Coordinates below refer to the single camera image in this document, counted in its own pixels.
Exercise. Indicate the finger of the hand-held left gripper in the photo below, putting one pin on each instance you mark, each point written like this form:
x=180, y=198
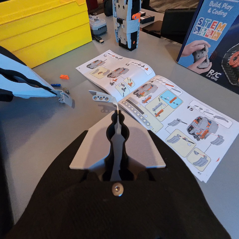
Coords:
x=28, y=90
x=22, y=72

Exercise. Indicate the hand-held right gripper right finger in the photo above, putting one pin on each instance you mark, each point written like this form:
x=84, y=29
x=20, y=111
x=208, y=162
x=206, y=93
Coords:
x=145, y=149

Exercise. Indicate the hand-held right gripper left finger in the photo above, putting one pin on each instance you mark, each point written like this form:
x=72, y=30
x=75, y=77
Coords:
x=91, y=149

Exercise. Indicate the blue connector pin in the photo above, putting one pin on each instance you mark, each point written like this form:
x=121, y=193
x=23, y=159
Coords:
x=55, y=85

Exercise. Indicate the yellow plastic bin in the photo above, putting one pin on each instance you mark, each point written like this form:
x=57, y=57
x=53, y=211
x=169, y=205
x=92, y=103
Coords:
x=37, y=33

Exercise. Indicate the grey curved panel brick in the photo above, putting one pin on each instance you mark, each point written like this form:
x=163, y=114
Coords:
x=65, y=99
x=101, y=98

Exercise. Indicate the small grey axle pin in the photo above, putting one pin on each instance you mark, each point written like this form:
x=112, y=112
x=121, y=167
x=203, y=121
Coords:
x=66, y=91

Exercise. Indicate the orange connector brick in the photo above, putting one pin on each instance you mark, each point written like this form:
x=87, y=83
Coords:
x=64, y=77

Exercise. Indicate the white instruction booklet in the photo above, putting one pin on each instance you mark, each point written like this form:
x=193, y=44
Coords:
x=168, y=112

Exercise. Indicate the partly built toy robot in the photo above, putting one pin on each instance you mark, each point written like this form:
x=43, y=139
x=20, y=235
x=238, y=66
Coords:
x=127, y=24

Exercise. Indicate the grey desk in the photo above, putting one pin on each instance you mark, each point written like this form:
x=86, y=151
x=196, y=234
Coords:
x=46, y=121

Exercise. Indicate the black usb dongle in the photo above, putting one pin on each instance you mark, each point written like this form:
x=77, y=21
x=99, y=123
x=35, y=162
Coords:
x=98, y=39

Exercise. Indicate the grey battery box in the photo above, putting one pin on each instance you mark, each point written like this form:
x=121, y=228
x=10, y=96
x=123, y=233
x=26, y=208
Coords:
x=98, y=25

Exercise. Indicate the blue toy robot box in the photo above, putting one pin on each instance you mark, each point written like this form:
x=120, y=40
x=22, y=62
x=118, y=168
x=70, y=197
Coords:
x=205, y=37

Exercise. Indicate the small black box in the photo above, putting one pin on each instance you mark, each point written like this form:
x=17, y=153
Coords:
x=142, y=13
x=148, y=19

